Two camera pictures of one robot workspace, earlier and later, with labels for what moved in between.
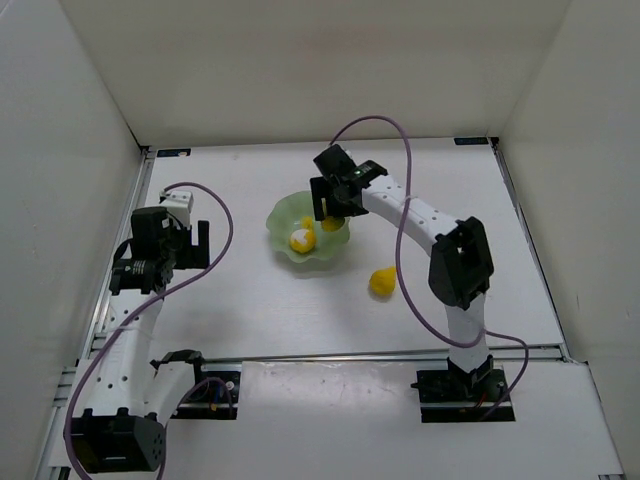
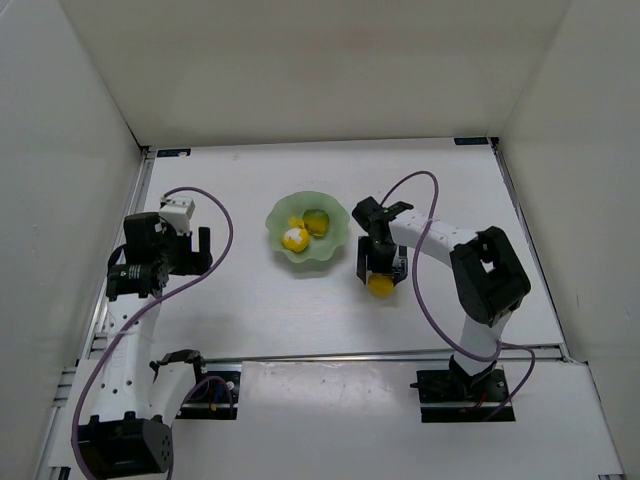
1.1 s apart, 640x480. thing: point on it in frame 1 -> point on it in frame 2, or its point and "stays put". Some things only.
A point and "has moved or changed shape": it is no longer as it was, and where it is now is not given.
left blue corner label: x=177 y=152 stays put
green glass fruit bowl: x=286 y=216 stays put
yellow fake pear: x=382 y=281 stays put
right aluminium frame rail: x=531 y=247 stays put
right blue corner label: x=472 y=141 stays put
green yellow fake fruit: x=332 y=223 -> x=316 y=222
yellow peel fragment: x=307 y=222 -> x=295 y=223
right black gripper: x=323 y=190 -> x=381 y=261
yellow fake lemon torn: x=302 y=240 has moved or changed shape
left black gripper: x=189 y=248 stays put
